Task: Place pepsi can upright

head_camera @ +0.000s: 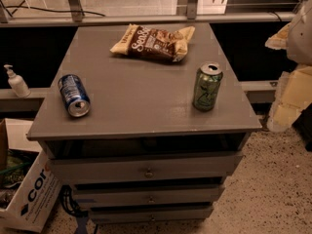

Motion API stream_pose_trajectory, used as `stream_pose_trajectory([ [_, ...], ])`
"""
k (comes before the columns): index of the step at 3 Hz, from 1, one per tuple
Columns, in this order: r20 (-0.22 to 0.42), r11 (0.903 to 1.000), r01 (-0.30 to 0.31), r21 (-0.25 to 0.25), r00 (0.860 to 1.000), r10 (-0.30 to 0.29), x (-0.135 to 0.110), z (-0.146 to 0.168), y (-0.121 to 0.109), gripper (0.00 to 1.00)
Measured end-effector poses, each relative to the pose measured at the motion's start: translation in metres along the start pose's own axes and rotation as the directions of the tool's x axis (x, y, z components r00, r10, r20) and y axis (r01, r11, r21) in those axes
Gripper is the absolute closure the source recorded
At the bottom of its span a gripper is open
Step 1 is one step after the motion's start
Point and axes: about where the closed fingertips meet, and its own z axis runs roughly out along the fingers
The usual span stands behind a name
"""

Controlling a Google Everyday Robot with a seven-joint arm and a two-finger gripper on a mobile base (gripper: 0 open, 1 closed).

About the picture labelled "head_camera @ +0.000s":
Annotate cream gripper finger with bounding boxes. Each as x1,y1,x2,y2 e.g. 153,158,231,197
265,23,291,50
267,64,312,133

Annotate blue pepsi can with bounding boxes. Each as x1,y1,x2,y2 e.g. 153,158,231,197
58,74,91,118

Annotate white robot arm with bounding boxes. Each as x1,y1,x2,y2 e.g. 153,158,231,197
265,0,312,133

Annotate green soda can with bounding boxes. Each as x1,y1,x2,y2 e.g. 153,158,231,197
192,61,223,111

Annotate brown chip bag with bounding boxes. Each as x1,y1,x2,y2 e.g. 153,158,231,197
110,24,195,62

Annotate grey drawer cabinet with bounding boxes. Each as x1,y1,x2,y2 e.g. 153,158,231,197
28,23,260,224

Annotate white pump bottle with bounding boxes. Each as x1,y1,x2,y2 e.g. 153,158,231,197
4,64,30,98

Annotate white cardboard box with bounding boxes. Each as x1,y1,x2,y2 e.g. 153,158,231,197
0,118,61,232

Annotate grey metal rail frame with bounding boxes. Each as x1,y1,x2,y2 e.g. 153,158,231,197
0,0,307,27

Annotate black cables under cabinet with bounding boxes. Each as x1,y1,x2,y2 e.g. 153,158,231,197
58,185,90,218

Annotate black cable on floor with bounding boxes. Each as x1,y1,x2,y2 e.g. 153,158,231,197
0,0,106,18

